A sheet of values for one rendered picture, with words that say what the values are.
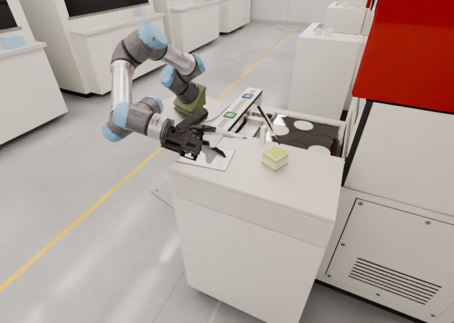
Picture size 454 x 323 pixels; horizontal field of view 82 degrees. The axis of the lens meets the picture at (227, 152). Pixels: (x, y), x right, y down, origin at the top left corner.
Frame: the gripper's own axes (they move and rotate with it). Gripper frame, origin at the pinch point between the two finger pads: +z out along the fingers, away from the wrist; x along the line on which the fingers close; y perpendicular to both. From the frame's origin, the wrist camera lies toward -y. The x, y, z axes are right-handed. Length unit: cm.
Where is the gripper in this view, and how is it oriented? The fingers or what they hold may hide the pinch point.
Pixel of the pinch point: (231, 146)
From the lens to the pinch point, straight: 79.8
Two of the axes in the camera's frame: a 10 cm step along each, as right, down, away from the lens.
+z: 9.4, 3.3, 0.3
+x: 1.7, -4.0, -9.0
